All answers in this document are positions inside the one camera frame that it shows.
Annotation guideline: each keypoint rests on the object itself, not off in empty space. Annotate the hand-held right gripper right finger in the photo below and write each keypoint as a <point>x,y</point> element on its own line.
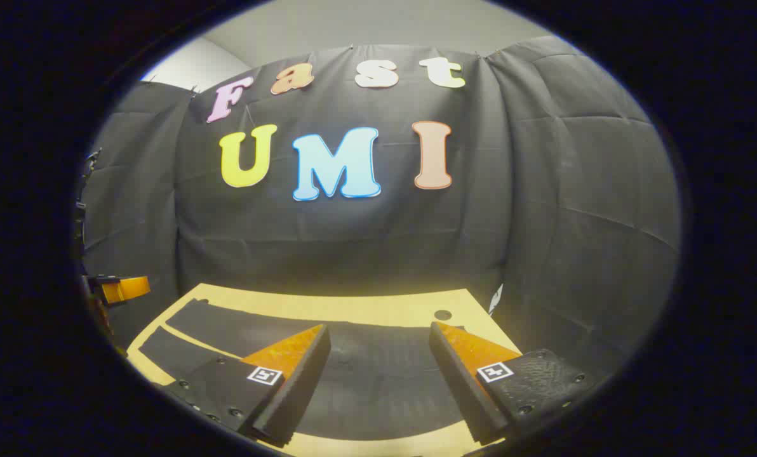
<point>461,381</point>

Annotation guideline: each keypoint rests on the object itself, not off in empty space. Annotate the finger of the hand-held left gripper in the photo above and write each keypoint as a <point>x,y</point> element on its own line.
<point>127,289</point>

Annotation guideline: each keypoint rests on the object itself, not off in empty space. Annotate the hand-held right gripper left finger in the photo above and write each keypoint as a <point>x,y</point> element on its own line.
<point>302,381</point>

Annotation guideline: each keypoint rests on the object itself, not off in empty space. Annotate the dark grey jeans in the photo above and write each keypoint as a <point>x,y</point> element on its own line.
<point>378,381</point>

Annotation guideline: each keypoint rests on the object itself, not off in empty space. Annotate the white paper tag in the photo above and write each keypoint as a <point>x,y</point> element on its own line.
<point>496,298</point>

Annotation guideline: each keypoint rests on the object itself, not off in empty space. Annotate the dark stand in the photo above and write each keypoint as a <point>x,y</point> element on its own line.
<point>86,190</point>

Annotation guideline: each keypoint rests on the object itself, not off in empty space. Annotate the black backdrop cloth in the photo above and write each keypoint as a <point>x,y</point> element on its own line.
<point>353,235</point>

